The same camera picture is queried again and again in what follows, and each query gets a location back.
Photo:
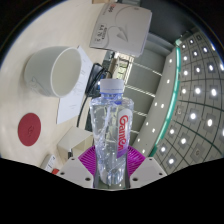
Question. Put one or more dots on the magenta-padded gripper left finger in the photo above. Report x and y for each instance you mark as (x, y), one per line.
(87, 160)

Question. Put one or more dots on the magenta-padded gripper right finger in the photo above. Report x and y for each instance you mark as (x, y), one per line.
(136, 159)

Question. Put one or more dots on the clear plastic water bottle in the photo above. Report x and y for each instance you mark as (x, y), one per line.
(110, 133)

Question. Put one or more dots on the beige desk organizer box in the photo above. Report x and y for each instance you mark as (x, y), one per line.
(75, 140)

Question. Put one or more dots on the white paper sheet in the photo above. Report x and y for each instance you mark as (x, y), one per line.
(71, 106)

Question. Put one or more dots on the flat round red coaster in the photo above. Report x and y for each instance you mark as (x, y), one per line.
(29, 129)

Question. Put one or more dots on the black desk phone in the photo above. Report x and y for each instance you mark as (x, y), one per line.
(95, 76)

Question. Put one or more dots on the group of ceiling lights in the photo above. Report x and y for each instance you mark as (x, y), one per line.
(196, 90)

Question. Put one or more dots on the white ceramic mug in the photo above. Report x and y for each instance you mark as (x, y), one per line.
(40, 71)

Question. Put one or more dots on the white printed carton box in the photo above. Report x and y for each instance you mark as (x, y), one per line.
(120, 28)

